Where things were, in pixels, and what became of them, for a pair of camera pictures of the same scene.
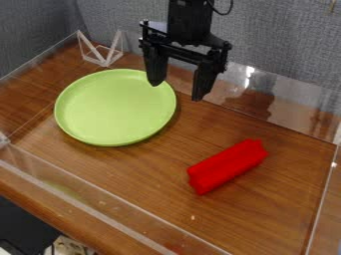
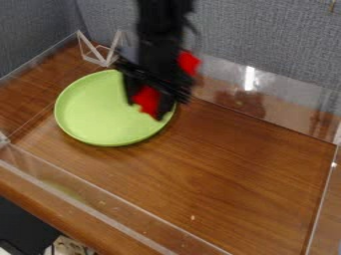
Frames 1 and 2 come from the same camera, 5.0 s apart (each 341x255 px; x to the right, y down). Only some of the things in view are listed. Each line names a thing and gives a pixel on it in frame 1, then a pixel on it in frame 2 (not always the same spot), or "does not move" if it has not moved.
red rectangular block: (223, 166) to (147, 97)
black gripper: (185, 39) to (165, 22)
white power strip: (68, 246) does not move
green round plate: (114, 108) does not move
